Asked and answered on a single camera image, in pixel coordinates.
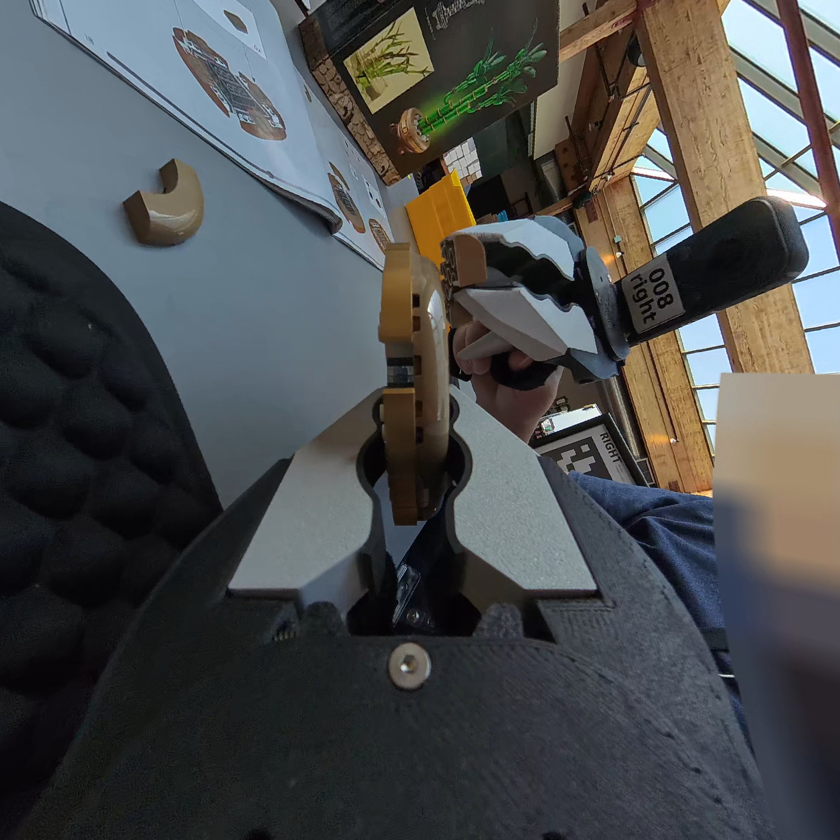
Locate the dark lego box bamboo picture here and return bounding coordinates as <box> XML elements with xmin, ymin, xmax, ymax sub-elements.
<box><xmin>298</xmin><ymin>0</ymin><xmax>563</xmax><ymax>186</ymax></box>

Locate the black textured pad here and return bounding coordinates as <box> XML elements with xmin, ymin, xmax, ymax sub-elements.
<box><xmin>0</xmin><ymin>199</ymin><xmax>225</xmax><ymax>840</ymax></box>

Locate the round tan lego assembly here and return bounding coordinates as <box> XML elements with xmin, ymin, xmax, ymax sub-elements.
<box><xmin>378</xmin><ymin>241</ymin><xmax>455</xmax><ymax>527</ymax></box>

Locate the person's blue shirt torso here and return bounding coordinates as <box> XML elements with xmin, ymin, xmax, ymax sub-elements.
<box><xmin>568</xmin><ymin>470</ymin><xmax>750</xmax><ymax>744</ymax></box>

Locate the wooden post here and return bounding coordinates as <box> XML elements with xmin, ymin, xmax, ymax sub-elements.
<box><xmin>635</xmin><ymin>0</ymin><xmax>816</xmax><ymax>376</ymax></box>

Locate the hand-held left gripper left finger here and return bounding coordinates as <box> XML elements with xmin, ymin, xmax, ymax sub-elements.
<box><xmin>226</xmin><ymin>386</ymin><xmax>389</xmax><ymax>613</ymax></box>

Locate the lego instruction booklet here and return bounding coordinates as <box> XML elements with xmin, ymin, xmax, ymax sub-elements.
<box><xmin>29</xmin><ymin>0</ymin><xmax>396</xmax><ymax>271</ymax></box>

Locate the person's right hand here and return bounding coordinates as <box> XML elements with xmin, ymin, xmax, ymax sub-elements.
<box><xmin>451</xmin><ymin>323</ymin><xmax>565</xmax><ymax>448</ymax></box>

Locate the curved tan lego piece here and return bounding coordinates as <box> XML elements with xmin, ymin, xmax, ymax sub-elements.
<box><xmin>122</xmin><ymin>157</ymin><xmax>206</xmax><ymax>248</ymax></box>

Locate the small tan lego brick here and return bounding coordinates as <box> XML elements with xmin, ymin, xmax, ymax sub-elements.
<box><xmin>440</xmin><ymin>234</ymin><xmax>488</xmax><ymax>291</ymax></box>

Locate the black-framed marker sign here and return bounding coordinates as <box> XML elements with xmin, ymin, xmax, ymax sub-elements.
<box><xmin>530</xmin><ymin>406</ymin><xmax>652</xmax><ymax>488</ymax></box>

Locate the yellow plastic bin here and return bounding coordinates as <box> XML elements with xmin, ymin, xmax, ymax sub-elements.
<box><xmin>405</xmin><ymin>169</ymin><xmax>478</xmax><ymax>265</ymax></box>

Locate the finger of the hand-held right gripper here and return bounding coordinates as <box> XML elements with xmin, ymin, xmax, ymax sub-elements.
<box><xmin>451</xmin><ymin>284</ymin><xmax>601</xmax><ymax>363</ymax></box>
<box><xmin>441</xmin><ymin>215</ymin><xmax>588</xmax><ymax>291</ymax></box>

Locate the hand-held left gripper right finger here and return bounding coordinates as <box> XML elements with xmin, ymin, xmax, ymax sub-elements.
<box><xmin>448</xmin><ymin>386</ymin><xmax>605</xmax><ymax>613</ymax></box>

